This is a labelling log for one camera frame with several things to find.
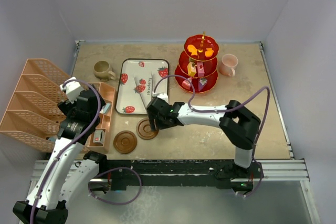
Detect brown wooden coaster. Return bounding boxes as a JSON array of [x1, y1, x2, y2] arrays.
[[136, 118, 159, 140], [113, 131, 138, 154]]

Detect white strawberry tray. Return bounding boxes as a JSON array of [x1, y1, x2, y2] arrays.
[[115, 58, 169, 115]]

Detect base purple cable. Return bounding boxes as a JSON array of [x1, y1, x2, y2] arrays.
[[88, 166, 143, 206]]

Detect purple cake slice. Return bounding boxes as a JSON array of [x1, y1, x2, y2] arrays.
[[198, 78, 207, 91]]

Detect orange fish cake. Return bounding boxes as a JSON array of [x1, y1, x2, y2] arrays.
[[187, 45, 198, 56], [204, 48, 214, 58]]

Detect small grey box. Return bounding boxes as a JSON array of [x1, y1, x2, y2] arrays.
[[93, 129, 105, 145]]

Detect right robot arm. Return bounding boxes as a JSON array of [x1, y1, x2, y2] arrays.
[[146, 95, 261, 177]]

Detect beige ceramic mug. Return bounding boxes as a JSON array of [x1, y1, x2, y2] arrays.
[[93, 61, 117, 81]]

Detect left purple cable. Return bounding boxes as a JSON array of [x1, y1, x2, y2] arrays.
[[29, 79, 102, 224]]

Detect pink mug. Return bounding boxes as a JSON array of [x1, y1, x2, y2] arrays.
[[218, 54, 239, 77]]

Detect red three-tier cake stand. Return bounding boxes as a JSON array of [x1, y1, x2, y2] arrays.
[[174, 32, 219, 93]]

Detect salmon pink cake slice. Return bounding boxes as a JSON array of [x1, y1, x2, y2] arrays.
[[182, 78, 192, 90]]

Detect black base frame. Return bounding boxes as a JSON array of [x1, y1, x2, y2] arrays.
[[86, 152, 266, 192]]

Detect pink desk organizer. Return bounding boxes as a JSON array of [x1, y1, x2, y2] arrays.
[[1, 59, 115, 153]]

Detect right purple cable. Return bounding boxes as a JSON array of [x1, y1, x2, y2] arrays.
[[153, 74, 271, 197]]

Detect brown wooden coaster left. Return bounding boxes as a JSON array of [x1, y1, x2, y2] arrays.
[[113, 131, 138, 154]]

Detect yellow cake slice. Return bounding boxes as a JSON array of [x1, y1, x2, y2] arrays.
[[187, 61, 197, 77]]

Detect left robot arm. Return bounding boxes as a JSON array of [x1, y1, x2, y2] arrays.
[[13, 77, 108, 223]]

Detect metal tongs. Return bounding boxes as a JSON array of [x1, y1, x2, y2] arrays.
[[133, 70, 154, 114]]

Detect brown wooden coaster right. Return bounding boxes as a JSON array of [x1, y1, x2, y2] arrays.
[[136, 118, 159, 140]]

